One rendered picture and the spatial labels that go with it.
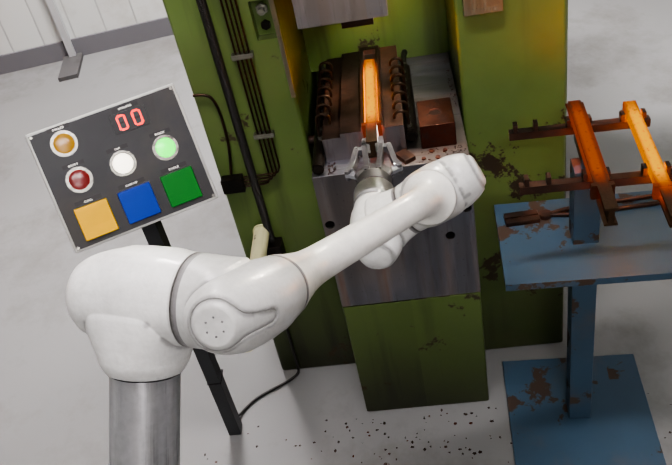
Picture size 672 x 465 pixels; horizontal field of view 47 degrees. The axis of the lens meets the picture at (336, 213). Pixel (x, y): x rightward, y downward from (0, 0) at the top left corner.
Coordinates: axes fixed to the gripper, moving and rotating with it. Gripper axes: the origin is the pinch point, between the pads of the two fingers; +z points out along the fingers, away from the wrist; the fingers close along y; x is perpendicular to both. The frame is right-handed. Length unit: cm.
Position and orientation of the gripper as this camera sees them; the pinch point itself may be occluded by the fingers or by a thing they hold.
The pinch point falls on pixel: (372, 139)
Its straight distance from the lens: 181.4
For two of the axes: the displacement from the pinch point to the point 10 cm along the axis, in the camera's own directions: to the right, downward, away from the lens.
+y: 9.8, -1.2, -1.2
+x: -1.7, -7.7, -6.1
